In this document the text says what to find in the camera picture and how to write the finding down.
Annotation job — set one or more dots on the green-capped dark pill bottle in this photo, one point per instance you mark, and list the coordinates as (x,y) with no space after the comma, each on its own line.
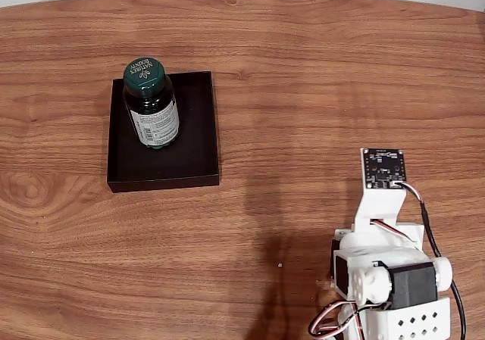
(153,116)

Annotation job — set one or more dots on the shallow black cardboard box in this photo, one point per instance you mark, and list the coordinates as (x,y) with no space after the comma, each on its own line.
(197,147)

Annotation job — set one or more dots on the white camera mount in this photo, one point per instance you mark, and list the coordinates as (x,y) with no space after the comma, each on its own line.
(380,207)

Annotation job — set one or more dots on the black camera circuit board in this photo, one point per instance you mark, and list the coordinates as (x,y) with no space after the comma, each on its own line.
(383,169)

